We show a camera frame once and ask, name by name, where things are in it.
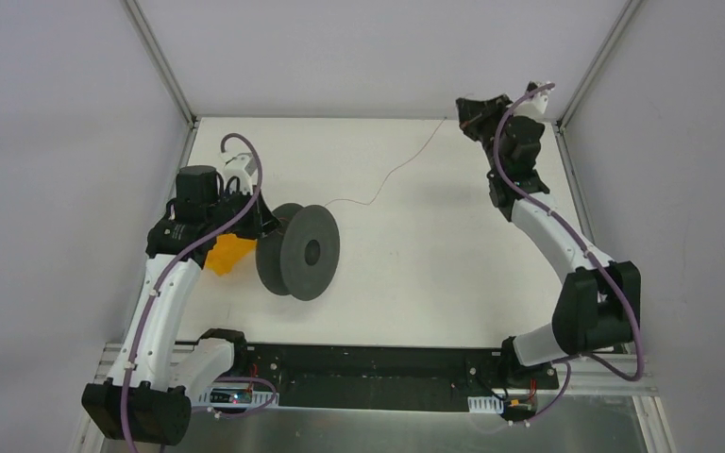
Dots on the black perforated cable spool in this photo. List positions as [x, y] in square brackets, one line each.
[300, 257]

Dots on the right white cable duct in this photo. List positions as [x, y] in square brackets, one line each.
[485, 404]

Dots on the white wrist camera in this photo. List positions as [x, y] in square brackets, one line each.
[535, 107]
[239, 174]

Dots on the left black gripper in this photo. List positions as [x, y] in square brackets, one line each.
[253, 221]

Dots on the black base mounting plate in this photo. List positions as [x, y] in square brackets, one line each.
[382, 378]

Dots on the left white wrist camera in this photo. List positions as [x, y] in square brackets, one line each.
[239, 174]

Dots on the white cable duct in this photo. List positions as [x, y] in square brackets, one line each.
[234, 398]
[485, 404]

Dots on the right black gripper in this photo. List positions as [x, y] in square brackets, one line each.
[480, 113]

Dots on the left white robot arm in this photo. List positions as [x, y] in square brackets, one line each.
[145, 398]

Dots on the left white cable duct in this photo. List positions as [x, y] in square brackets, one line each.
[234, 398]

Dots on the yellow plastic bin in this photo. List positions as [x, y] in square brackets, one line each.
[227, 252]

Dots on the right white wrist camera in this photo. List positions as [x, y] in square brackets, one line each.
[535, 107]

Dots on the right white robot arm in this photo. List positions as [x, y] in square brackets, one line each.
[599, 304]

